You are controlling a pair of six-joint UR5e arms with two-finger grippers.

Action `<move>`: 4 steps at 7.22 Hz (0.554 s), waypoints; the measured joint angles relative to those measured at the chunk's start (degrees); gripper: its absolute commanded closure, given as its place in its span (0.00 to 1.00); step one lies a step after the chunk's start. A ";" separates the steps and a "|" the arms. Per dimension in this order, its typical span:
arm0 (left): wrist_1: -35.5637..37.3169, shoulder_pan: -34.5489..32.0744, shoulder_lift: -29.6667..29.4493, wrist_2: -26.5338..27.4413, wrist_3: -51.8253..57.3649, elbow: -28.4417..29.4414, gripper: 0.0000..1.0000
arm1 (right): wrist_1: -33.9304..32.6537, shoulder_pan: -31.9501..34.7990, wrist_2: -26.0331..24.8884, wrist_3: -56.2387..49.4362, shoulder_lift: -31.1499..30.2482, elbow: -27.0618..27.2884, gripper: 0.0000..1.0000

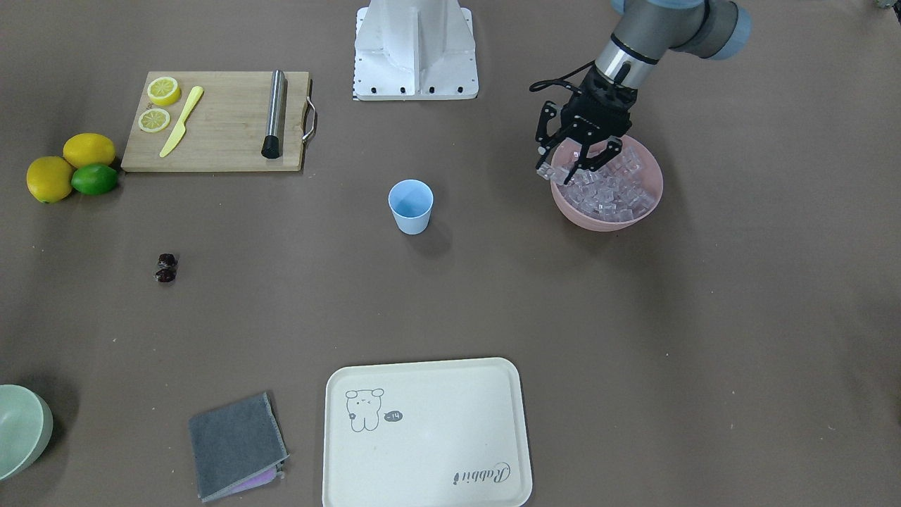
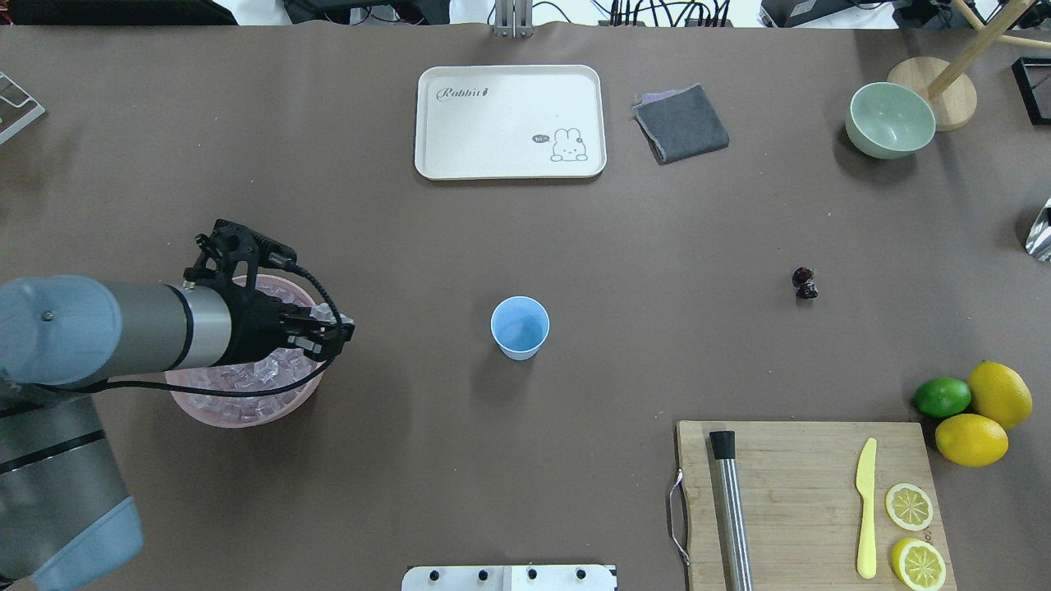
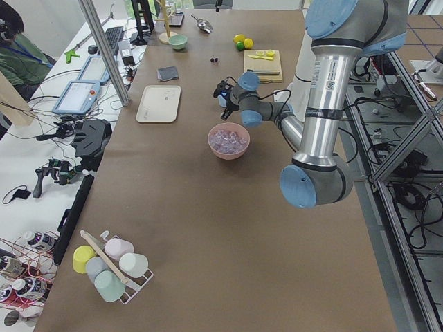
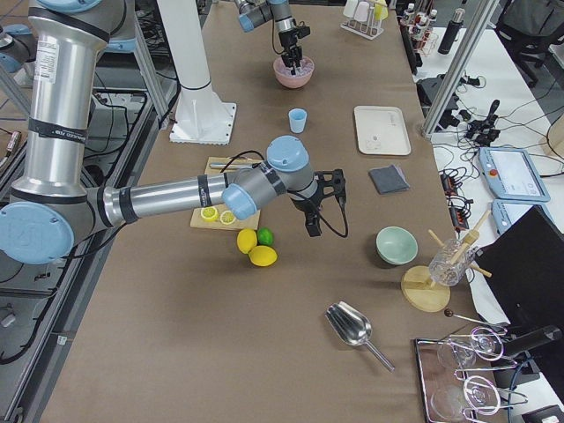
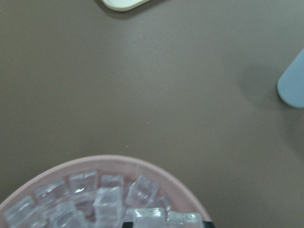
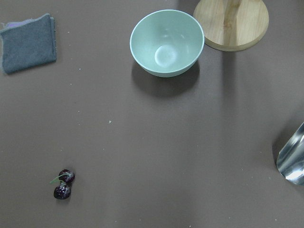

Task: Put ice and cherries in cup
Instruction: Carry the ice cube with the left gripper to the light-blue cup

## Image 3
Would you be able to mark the grey cup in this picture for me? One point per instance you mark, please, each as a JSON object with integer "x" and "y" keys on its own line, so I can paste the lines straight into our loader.
{"x": 94, "y": 267}

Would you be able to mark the clear ice cubes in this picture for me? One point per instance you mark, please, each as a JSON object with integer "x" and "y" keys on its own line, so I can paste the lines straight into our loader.
{"x": 227, "y": 142}

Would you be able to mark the light blue cup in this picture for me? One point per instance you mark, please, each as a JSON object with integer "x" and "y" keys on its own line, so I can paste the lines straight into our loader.
{"x": 222, "y": 99}

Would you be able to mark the cream rabbit tray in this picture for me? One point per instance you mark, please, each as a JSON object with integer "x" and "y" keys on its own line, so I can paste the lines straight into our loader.
{"x": 159, "y": 104}

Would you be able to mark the teach pendant tablet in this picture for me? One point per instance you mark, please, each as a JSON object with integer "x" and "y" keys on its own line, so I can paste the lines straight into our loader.
{"x": 94, "y": 69}
{"x": 77, "y": 98}

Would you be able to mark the white cup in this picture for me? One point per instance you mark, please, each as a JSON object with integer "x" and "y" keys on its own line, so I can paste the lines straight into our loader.
{"x": 133, "y": 264}

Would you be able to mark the yellow cup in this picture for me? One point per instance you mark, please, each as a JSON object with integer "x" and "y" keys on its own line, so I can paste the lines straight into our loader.
{"x": 81, "y": 256}

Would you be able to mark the green bowl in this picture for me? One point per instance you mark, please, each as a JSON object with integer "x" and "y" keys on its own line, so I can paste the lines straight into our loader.
{"x": 178, "y": 42}

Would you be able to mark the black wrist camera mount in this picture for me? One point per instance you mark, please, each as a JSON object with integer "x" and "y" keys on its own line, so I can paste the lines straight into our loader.
{"x": 224, "y": 87}

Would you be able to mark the pink bowl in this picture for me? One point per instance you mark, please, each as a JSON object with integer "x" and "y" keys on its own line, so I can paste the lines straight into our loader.
{"x": 230, "y": 126}

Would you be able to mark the metal ice scoop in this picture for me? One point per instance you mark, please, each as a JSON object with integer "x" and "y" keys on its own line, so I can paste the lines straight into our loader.
{"x": 203, "y": 25}

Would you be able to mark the mint green cup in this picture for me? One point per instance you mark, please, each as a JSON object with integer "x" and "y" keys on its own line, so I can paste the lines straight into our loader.
{"x": 109, "y": 286}

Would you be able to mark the aluminium frame post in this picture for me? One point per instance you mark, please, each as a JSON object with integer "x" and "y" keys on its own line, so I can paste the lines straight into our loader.
{"x": 94, "y": 23}

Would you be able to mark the pink cup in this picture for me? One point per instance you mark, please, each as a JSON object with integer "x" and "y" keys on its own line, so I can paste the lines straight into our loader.
{"x": 116, "y": 248}

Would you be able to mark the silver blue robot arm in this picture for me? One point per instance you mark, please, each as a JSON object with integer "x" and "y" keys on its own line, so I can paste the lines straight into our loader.
{"x": 341, "y": 33}

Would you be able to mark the wooden mug tree stand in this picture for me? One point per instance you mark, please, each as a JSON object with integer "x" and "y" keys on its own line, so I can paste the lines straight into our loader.
{"x": 166, "y": 13}

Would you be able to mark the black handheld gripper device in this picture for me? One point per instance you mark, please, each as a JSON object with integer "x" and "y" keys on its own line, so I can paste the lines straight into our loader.
{"x": 59, "y": 170}

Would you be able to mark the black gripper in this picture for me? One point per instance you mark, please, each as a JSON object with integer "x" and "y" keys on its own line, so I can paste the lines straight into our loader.
{"x": 230, "y": 106}

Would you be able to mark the black keyboard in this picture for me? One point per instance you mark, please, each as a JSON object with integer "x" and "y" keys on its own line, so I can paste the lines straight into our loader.
{"x": 114, "y": 35}

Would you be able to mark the wooden cutting board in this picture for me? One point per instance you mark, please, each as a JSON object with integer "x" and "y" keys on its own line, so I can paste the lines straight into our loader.
{"x": 260, "y": 64}

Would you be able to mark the grey folded cloth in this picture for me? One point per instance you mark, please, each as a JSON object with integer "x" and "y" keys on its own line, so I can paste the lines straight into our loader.
{"x": 167, "y": 73}

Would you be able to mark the white wire cup rack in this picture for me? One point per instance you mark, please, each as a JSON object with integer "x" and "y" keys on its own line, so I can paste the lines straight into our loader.
{"x": 133, "y": 286}

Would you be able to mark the person in green jacket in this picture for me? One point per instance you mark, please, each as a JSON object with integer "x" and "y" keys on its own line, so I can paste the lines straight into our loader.
{"x": 23, "y": 64}

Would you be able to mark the green lime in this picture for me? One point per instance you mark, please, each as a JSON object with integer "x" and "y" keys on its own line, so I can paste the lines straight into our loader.
{"x": 240, "y": 46}

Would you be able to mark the yellow plastic knife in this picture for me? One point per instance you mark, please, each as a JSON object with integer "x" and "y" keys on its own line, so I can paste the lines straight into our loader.
{"x": 261, "y": 57}

